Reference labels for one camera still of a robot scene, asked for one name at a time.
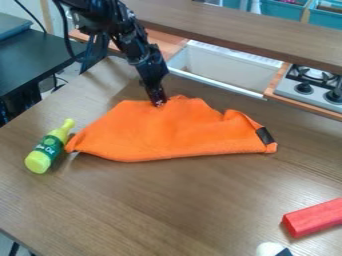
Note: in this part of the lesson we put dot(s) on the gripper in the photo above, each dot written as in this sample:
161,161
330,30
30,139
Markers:
151,68

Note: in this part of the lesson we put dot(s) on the orange cloth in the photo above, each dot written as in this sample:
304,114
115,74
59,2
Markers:
169,133

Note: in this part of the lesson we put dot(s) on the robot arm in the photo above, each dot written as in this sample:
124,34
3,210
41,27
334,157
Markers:
107,20

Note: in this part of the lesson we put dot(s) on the toy sink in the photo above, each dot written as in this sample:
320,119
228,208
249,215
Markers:
229,68

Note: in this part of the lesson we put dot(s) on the yellow toy bottle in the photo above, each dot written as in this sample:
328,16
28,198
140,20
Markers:
47,148

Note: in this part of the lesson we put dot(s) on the black table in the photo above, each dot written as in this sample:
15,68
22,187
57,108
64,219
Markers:
26,56

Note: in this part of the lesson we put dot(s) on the teal bin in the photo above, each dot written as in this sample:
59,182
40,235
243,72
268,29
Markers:
283,7
326,13

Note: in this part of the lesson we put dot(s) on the toy stove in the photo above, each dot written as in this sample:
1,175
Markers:
311,87

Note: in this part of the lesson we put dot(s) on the white toy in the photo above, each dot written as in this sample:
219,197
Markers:
272,250

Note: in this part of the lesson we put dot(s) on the red block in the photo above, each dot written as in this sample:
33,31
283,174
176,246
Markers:
314,217

